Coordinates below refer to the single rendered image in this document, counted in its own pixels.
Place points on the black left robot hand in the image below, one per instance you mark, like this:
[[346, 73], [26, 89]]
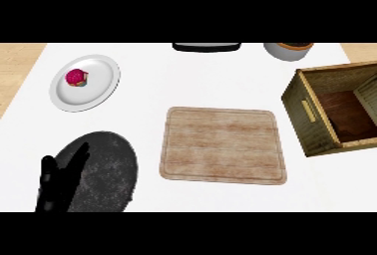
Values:
[[53, 192]]

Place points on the white oval plate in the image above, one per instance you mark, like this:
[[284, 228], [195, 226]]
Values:
[[100, 89]]

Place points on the pink frosted cupcake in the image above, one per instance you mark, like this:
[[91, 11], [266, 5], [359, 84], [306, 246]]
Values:
[[75, 77]]

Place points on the olive wicker basket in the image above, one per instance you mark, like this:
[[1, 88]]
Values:
[[338, 109]]

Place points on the white pot with brown rim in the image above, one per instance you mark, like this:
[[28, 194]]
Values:
[[288, 51]]

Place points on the pale wooden cutting board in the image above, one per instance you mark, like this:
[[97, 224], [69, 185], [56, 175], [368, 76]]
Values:
[[223, 145]]

